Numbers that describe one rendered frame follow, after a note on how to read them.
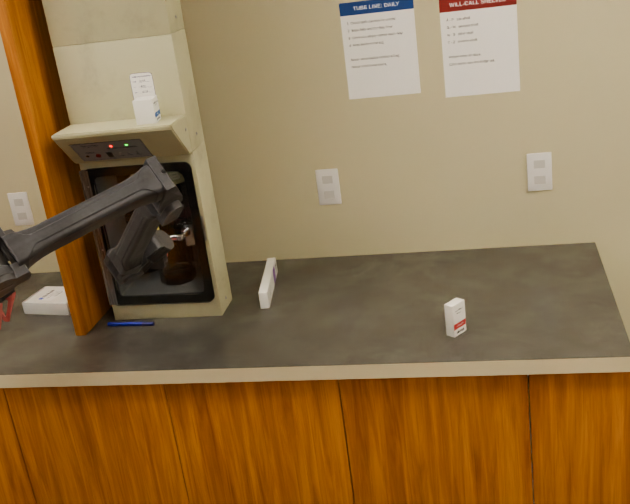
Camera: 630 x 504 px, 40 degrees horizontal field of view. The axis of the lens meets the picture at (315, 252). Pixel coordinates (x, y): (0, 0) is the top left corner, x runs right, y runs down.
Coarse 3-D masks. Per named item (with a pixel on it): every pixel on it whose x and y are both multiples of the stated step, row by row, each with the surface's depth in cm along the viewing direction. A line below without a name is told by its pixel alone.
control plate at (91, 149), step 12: (84, 144) 218; (96, 144) 218; (108, 144) 218; (120, 144) 218; (132, 144) 218; (84, 156) 224; (108, 156) 224; (120, 156) 224; (132, 156) 223; (144, 156) 223
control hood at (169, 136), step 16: (64, 128) 223; (80, 128) 220; (96, 128) 218; (112, 128) 215; (128, 128) 213; (144, 128) 212; (160, 128) 211; (176, 128) 213; (64, 144) 219; (144, 144) 218; (160, 144) 217; (176, 144) 217; (80, 160) 226; (112, 160) 226
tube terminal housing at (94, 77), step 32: (64, 64) 221; (96, 64) 220; (128, 64) 218; (160, 64) 217; (64, 96) 224; (96, 96) 223; (128, 96) 221; (160, 96) 220; (192, 96) 226; (192, 128) 225; (128, 160) 228; (160, 160) 226; (192, 160) 225; (224, 256) 246; (224, 288) 244
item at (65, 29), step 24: (48, 0) 215; (72, 0) 214; (96, 0) 213; (120, 0) 212; (144, 0) 211; (168, 0) 213; (48, 24) 218; (72, 24) 217; (96, 24) 216; (120, 24) 215; (144, 24) 214; (168, 24) 213
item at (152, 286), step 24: (96, 168) 229; (120, 168) 228; (168, 168) 225; (96, 192) 232; (192, 192) 226; (120, 216) 233; (192, 216) 229; (192, 240) 232; (168, 264) 236; (192, 264) 234; (120, 288) 242; (144, 288) 240; (168, 288) 239; (192, 288) 237
